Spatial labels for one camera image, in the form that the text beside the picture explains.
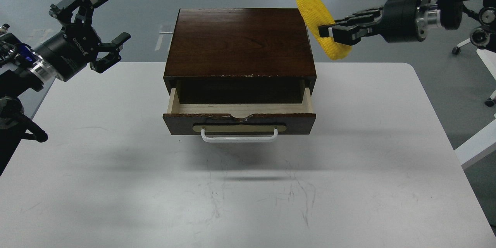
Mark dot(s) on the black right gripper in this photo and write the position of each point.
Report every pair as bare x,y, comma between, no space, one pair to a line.
403,21

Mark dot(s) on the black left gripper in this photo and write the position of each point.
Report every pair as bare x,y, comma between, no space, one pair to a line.
77,43

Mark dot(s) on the yellow corn cob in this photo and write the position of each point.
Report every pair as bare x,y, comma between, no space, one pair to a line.
315,14

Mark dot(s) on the wooden drawer with white handle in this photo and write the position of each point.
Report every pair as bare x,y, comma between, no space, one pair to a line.
240,123

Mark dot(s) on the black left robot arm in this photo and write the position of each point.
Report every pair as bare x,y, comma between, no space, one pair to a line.
24,70

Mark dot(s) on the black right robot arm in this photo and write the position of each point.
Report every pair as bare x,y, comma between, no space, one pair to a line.
447,14

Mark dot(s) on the white floor tape mark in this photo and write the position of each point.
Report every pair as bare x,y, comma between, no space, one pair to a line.
165,31

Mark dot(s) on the white chair base leg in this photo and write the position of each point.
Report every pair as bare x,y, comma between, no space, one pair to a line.
469,42

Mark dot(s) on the dark wooden cabinet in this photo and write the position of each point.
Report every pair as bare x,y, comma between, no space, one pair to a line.
240,55

